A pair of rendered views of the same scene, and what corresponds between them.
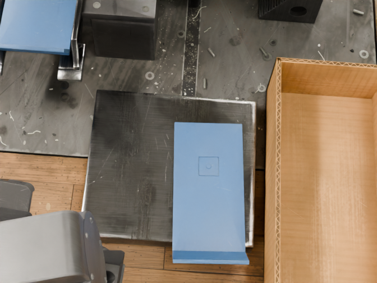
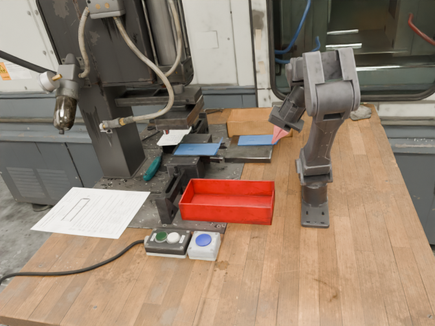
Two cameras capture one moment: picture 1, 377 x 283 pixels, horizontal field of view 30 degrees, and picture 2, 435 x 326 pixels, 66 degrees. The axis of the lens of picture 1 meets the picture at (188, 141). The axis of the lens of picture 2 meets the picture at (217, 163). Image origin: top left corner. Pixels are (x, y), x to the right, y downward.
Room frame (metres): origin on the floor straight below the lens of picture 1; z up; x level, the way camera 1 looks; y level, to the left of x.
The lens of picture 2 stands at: (0.02, 1.05, 1.52)
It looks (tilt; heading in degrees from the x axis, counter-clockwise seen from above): 32 degrees down; 290
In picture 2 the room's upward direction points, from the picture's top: 9 degrees counter-clockwise
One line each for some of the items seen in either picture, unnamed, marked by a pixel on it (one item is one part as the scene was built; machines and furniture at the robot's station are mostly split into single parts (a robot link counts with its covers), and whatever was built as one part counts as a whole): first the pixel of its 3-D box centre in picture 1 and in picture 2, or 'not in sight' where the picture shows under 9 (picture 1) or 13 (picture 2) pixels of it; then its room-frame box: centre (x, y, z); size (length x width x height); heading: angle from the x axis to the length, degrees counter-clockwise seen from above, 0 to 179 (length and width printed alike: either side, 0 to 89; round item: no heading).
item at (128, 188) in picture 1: (171, 168); (250, 147); (0.26, 0.01, 0.91); 0.17 x 0.16 x 0.02; 93
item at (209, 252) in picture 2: not in sight; (205, 248); (0.29, 0.50, 0.90); 0.07 x 0.07 x 0.06; 3
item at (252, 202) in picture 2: not in sight; (228, 200); (0.26, 0.34, 0.93); 0.25 x 0.12 x 0.06; 3
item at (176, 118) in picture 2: not in sight; (152, 81); (0.51, 0.17, 1.22); 0.26 x 0.18 x 0.30; 3
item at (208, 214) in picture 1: (209, 189); (259, 136); (0.24, -0.03, 0.93); 0.15 x 0.07 x 0.03; 6
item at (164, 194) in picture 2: not in sight; (174, 188); (0.43, 0.33, 0.95); 0.15 x 0.03 x 0.10; 93
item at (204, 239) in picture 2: not in sight; (203, 241); (0.29, 0.50, 0.93); 0.04 x 0.04 x 0.02
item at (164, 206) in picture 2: not in sight; (167, 204); (0.43, 0.40, 0.95); 0.06 x 0.03 x 0.09; 93
